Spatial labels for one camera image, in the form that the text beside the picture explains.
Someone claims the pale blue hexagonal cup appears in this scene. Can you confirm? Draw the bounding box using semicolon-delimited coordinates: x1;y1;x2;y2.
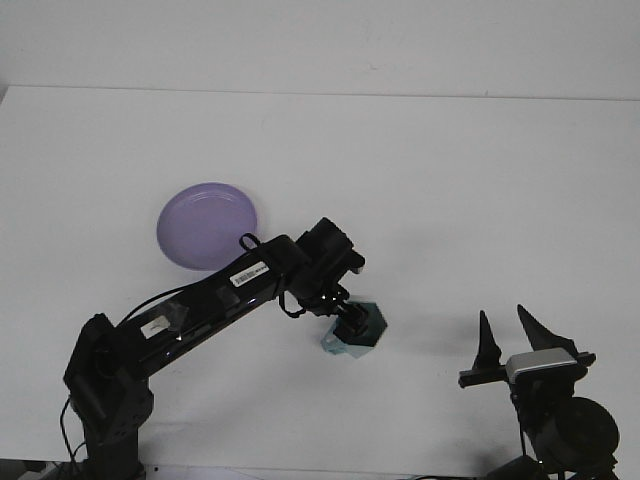
318;301;390;360

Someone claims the pale purple round plate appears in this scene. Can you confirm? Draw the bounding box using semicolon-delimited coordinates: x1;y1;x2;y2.
156;181;261;272

